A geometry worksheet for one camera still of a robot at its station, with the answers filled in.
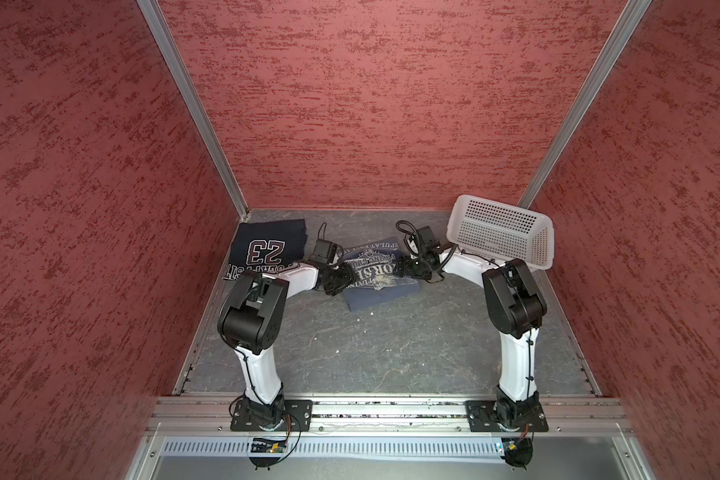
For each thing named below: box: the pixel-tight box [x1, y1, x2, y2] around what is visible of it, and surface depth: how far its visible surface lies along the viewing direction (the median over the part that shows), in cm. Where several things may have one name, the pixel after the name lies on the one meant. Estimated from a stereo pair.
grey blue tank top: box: [343, 237, 420, 310], surface depth 97 cm
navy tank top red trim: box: [223, 219, 308, 281], surface depth 109 cm
